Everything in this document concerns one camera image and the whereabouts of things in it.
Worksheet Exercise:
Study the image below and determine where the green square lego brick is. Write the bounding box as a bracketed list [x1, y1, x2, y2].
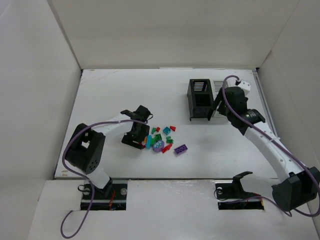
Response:
[166, 139, 174, 144]

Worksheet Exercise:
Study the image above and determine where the teal square lego brick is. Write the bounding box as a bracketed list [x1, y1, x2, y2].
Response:
[163, 127, 172, 136]

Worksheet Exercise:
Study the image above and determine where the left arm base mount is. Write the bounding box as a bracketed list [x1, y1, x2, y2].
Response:
[77, 179, 128, 211]

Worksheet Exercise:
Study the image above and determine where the purple rectangular lego brick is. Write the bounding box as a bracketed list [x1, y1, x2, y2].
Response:
[174, 144, 188, 156]

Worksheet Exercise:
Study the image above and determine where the long teal lego brick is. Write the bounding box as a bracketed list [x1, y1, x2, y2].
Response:
[145, 135, 153, 149]

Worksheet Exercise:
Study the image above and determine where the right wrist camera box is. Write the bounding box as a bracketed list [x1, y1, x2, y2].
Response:
[235, 79, 251, 96]

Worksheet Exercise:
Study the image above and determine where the red flower lego brick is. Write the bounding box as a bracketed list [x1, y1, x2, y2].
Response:
[139, 136, 148, 149]

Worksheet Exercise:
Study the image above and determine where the black slatted container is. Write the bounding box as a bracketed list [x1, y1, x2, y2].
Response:
[187, 79, 214, 121]

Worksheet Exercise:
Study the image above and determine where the long red lego piece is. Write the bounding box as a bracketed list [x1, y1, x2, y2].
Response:
[161, 143, 173, 153]

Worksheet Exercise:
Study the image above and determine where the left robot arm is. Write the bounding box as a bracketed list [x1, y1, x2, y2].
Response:
[62, 105, 153, 196]

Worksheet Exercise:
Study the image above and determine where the purple round paw lego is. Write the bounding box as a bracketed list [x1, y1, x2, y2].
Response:
[152, 140, 165, 153]

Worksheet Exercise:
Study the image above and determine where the white slatted container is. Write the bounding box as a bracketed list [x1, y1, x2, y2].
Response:
[207, 82, 238, 121]

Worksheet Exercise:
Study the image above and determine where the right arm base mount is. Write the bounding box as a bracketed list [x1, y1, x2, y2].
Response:
[214, 171, 264, 210]

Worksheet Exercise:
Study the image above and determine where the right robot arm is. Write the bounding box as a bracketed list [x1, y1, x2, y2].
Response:
[210, 86, 320, 212]

